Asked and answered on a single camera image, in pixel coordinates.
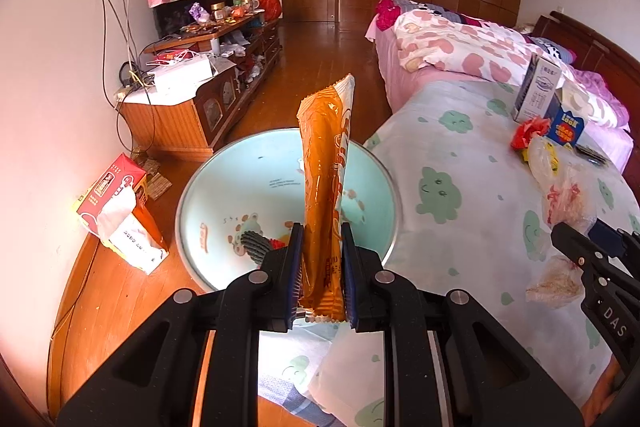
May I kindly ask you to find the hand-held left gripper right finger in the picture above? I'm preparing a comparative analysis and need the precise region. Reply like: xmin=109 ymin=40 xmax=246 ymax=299
xmin=341 ymin=223 xmax=585 ymax=427

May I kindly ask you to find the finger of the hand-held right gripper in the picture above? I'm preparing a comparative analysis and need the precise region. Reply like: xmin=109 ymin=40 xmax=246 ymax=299
xmin=550 ymin=221 xmax=608 ymax=280
xmin=589 ymin=218 xmax=636 ymax=258

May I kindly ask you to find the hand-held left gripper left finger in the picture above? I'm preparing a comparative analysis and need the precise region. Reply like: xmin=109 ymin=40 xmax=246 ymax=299
xmin=56 ymin=222 xmax=306 ymax=427

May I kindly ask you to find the grey rope bundle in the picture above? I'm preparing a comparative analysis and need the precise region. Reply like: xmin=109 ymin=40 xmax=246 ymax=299
xmin=239 ymin=229 xmax=273 ymax=265

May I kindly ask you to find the pink cellophane bag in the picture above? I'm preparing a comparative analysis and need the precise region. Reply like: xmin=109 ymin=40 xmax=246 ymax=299
xmin=542 ymin=162 xmax=598 ymax=230

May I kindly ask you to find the light blue enamel basin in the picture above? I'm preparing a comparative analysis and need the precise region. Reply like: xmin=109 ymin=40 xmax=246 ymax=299
xmin=176 ymin=128 xmax=401 ymax=293

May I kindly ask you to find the orange snack wrapper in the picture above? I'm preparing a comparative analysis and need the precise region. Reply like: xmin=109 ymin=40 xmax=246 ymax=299
xmin=296 ymin=74 xmax=357 ymax=324

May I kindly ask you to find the small dark packet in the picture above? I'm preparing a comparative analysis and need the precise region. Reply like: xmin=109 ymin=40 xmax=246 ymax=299
xmin=574 ymin=143 xmax=608 ymax=165

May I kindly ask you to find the clear plastic bag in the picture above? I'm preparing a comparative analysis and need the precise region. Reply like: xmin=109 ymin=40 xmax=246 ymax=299
xmin=527 ymin=134 xmax=563 ymax=188

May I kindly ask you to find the yellow snack packet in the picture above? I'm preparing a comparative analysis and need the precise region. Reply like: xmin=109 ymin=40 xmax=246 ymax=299
xmin=520 ymin=142 xmax=561 ymax=170

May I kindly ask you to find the blue drink carton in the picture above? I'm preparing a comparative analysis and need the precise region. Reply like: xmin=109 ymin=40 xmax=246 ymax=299
xmin=545 ymin=84 xmax=593 ymax=145

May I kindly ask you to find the crumpled red plastic bag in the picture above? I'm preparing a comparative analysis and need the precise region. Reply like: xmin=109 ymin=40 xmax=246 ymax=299
xmin=511 ymin=116 xmax=551 ymax=152

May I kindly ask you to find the blue striped cloth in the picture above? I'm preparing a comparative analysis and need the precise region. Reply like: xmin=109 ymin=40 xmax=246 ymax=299
xmin=257 ymin=374 xmax=341 ymax=427

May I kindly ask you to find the purple quilt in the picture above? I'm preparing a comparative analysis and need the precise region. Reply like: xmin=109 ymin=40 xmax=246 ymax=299
xmin=570 ymin=67 xmax=630 ymax=128

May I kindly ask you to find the woven straw mat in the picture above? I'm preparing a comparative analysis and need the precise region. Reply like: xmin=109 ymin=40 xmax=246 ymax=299
xmin=131 ymin=157 xmax=172 ymax=200

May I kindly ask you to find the orange white paper bag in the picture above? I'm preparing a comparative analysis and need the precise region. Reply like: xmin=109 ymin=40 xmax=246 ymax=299
xmin=102 ymin=194 xmax=170 ymax=276

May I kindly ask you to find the white milk carton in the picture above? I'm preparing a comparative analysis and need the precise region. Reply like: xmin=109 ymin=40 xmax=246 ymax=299
xmin=511 ymin=53 xmax=563 ymax=124

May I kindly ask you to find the wooden tv cabinet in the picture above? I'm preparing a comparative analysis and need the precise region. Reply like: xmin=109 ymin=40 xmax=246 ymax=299
xmin=116 ymin=14 xmax=282 ymax=160

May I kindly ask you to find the wooden bed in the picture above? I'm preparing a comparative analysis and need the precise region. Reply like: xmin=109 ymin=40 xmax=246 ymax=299
xmin=367 ymin=0 xmax=640 ymax=178

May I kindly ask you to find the cow-print pillow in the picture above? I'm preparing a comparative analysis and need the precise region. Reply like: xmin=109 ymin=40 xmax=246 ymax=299
xmin=525 ymin=36 xmax=576 ymax=62

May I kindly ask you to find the red tissue box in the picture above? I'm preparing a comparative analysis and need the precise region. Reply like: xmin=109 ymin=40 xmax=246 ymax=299
xmin=75 ymin=153 xmax=148 ymax=240

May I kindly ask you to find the pink bedsheet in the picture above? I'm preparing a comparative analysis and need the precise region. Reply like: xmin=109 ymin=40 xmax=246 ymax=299
xmin=367 ymin=19 xmax=631 ymax=172

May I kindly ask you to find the white cardboard box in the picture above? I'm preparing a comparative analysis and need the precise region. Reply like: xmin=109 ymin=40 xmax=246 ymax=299
xmin=150 ymin=56 xmax=215 ymax=88

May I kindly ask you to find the pink heart-print quilt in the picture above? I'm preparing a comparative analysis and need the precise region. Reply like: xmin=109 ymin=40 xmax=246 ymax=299
xmin=392 ymin=9 xmax=573 ymax=88

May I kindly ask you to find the large red plastic bag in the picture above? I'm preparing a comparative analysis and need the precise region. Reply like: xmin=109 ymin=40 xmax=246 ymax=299
xmin=256 ymin=0 xmax=282 ymax=22

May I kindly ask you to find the magenta blanket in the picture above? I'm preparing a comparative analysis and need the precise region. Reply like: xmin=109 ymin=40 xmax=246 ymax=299
xmin=375 ymin=0 xmax=401 ymax=32

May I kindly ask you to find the black power cable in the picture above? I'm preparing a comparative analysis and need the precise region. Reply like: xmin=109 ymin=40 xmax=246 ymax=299
xmin=97 ymin=0 xmax=156 ymax=152

